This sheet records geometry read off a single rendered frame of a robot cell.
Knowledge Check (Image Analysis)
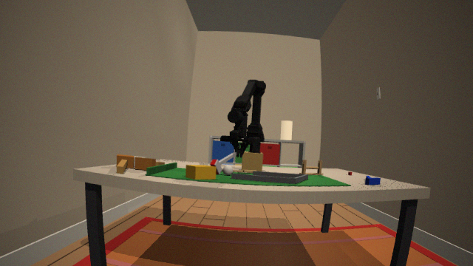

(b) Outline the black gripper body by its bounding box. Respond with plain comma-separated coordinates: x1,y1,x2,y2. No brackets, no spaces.
220,124,260,143

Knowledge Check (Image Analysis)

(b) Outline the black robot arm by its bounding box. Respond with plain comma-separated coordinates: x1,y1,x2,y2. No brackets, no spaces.
228,80,266,154

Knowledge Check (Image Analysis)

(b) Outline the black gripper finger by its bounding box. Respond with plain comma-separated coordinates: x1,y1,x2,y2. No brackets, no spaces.
231,143,240,151
240,143,250,158

